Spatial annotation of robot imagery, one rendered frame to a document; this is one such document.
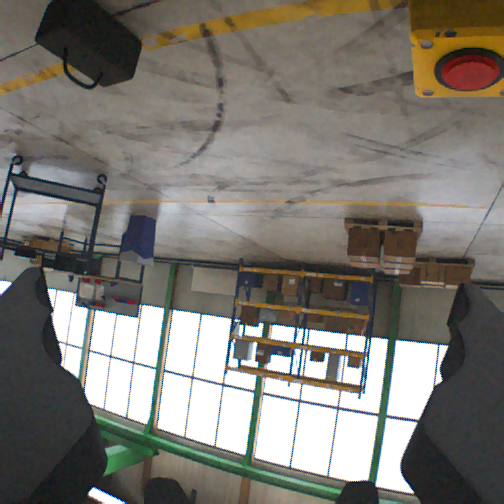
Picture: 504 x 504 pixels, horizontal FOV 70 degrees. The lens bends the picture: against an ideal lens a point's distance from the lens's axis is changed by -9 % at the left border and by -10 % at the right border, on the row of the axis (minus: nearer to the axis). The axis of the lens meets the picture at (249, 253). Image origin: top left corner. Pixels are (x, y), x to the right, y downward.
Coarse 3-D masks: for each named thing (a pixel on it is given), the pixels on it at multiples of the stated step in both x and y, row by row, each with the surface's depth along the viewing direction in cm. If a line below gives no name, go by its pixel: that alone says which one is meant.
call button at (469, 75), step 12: (456, 60) 23; (468, 60) 23; (480, 60) 23; (492, 60) 22; (444, 72) 25; (456, 72) 24; (468, 72) 24; (480, 72) 24; (492, 72) 23; (456, 84) 25; (468, 84) 25; (480, 84) 25
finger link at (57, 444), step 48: (0, 336) 8; (48, 336) 9; (0, 384) 7; (48, 384) 7; (0, 432) 6; (48, 432) 6; (96, 432) 7; (0, 480) 5; (48, 480) 6; (96, 480) 7
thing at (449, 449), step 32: (448, 320) 12; (480, 320) 10; (448, 352) 10; (480, 352) 9; (448, 384) 8; (480, 384) 8; (448, 416) 7; (480, 416) 7; (416, 448) 7; (448, 448) 6; (480, 448) 6; (416, 480) 7; (448, 480) 6; (480, 480) 6
